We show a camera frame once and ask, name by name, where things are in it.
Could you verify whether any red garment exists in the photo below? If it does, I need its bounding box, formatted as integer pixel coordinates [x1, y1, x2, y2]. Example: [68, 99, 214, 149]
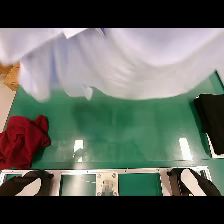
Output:
[0, 114, 52, 170]

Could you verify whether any silver frame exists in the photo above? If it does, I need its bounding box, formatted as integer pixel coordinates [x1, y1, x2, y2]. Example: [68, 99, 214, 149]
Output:
[0, 166, 214, 197]

